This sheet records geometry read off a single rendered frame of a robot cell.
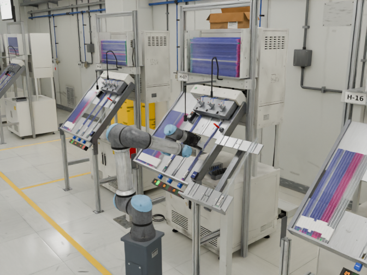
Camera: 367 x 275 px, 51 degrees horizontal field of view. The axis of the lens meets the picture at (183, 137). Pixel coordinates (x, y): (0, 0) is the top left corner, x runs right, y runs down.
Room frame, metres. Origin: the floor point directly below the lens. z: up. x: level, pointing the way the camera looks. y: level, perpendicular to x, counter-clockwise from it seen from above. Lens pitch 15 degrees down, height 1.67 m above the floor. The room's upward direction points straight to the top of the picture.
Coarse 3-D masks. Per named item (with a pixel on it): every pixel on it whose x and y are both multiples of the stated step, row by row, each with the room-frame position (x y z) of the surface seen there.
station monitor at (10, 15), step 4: (0, 0) 6.70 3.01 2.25; (4, 0) 6.51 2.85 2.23; (8, 0) 6.36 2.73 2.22; (12, 0) 6.30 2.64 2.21; (0, 4) 6.72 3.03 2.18; (4, 4) 6.53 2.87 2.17; (8, 4) 6.38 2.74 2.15; (12, 4) 6.30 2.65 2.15; (4, 8) 6.55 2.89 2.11; (8, 8) 6.39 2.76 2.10; (12, 8) 6.29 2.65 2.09; (4, 12) 6.57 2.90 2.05; (8, 12) 6.41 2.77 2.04; (12, 12) 6.29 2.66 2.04; (4, 16) 6.59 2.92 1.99; (8, 16) 6.43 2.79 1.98; (12, 16) 6.29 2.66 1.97; (4, 20) 6.71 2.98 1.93
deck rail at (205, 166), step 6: (240, 108) 2.64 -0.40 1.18; (240, 114) 2.64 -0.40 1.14; (234, 120) 2.60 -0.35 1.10; (228, 126) 2.57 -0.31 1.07; (234, 126) 2.60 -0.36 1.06; (228, 132) 2.57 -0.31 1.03; (216, 144) 2.50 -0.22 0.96; (216, 150) 2.49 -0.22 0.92; (210, 156) 2.46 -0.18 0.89; (216, 156) 2.50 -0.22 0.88; (204, 162) 2.44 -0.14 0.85; (210, 162) 2.46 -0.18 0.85; (204, 168) 2.43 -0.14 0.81; (204, 174) 2.43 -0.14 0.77; (192, 180) 2.37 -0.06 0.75; (198, 180) 2.39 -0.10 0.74
